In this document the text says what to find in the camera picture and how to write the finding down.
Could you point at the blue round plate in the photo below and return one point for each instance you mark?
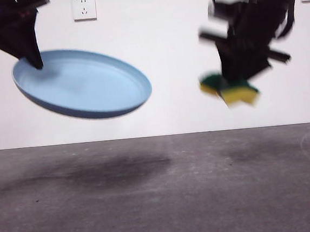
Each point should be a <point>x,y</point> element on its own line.
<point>87,86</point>

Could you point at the yellow sponge with green pad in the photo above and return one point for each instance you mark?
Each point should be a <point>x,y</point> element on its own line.
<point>237,96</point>

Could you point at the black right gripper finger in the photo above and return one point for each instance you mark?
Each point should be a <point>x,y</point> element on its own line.
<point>230,60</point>
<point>253,64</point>

